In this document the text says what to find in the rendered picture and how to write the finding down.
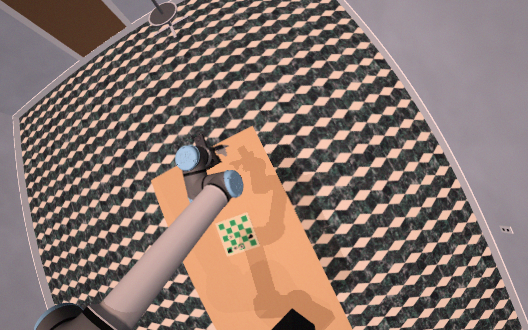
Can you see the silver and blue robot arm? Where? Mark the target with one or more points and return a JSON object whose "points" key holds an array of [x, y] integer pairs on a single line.
{"points": [[123, 307]]}

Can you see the green and cream chessboard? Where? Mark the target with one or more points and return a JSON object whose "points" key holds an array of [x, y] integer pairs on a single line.
{"points": [[240, 227]]}

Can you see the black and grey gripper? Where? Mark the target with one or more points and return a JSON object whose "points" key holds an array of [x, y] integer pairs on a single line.
{"points": [[218, 150]]}

